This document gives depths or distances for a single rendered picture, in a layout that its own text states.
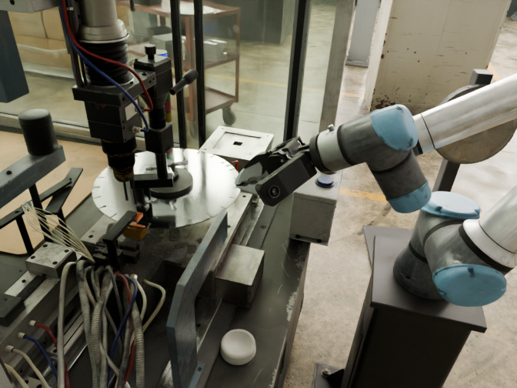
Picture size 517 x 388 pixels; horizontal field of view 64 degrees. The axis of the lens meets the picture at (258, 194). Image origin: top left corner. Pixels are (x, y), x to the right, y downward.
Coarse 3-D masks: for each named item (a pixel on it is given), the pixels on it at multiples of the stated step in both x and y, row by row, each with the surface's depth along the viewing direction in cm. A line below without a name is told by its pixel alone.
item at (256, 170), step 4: (256, 164) 80; (260, 164) 80; (248, 168) 81; (252, 168) 81; (256, 168) 80; (260, 168) 80; (240, 172) 83; (244, 172) 82; (248, 172) 82; (252, 172) 81; (256, 172) 81; (260, 172) 80; (264, 172) 81; (240, 176) 83; (244, 176) 83; (248, 176) 82; (252, 176) 82; (256, 176) 81; (236, 180) 85; (240, 180) 84; (244, 180) 83; (236, 184) 85
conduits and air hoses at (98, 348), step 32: (32, 224) 81; (64, 288) 73; (96, 288) 72; (128, 288) 73; (160, 288) 72; (32, 320) 75; (96, 320) 67; (128, 320) 69; (96, 352) 66; (128, 352) 67; (64, 384) 67; (96, 384) 66
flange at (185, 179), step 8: (176, 168) 98; (176, 176) 93; (184, 176) 95; (192, 176) 96; (176, 184) 92; (184, 184) 93; (192, 184) 94; (152, 192) 90; (160, 192) 90; (168, 192) 90; (176, 192) 90
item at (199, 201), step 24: (144, 168) 99; (192, 168) 100; (216, 168) 101; (96, 192) 90; (120, 192) 90; (192, 192) 92; (216, 192) 92; (120, 216) 84; (144, 216) 84; (168, 216) 84; (192, 216) 85
